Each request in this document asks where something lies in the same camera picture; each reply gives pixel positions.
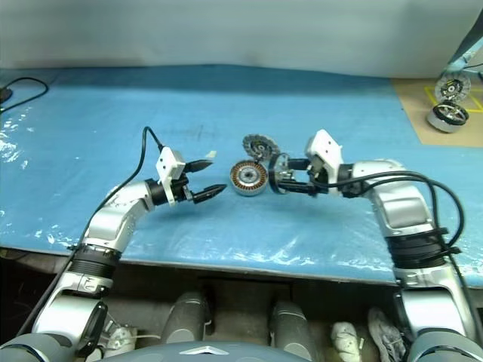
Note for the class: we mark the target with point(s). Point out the blue plastic table sheet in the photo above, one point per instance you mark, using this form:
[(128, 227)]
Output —
[(113, 105)]

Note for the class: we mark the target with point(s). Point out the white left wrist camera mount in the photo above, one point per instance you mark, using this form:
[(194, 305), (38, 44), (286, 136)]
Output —
[(168, 162)]

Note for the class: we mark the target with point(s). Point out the assembled silver motor spoked cover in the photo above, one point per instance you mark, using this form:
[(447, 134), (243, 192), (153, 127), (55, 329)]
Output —
[(447, 117)]

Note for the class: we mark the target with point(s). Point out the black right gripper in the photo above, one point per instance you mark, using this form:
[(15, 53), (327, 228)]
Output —
[(319, 177)]

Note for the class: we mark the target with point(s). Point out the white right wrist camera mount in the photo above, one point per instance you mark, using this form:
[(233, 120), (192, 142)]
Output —
[(326, 147)]

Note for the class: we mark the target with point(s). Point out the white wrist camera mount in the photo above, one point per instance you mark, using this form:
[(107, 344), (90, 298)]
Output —
[(326, 147), (168, 162)]

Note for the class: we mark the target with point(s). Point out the black spoked motor cover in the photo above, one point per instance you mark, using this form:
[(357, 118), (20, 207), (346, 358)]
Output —
[(279, 166)]

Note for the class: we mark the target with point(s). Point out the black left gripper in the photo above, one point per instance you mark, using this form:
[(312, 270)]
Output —
[(183, 188)]

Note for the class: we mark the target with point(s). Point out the brown cardboard sheet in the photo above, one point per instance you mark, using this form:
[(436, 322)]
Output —
[(415, 113)]

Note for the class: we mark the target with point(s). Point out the grey shoe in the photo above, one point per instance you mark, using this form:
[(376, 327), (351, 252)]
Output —
[(385, 332)]

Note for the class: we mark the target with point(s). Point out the silver toothed rotor disc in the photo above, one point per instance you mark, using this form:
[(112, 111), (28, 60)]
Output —
[(453, 88), (256, 145)]

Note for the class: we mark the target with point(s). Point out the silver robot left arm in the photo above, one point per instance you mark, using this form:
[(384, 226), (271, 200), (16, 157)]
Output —
[(109, 222)]

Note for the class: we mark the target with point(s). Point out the small white scrap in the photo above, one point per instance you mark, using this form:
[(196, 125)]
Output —
[(211, 154)]

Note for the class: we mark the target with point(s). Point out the light blue stand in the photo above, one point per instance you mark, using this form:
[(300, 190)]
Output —
[(466, 56)]

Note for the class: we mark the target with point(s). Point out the silver motor housing copper windings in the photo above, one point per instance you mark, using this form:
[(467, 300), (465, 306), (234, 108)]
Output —
[(247, 177)]

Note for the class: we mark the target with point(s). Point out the dark grey rounded shape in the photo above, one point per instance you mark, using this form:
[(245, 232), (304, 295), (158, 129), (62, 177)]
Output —
[(290, 330), (186, 316)]

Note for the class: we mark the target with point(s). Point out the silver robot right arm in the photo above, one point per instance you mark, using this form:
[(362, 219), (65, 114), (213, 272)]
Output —
[(400, 203)]

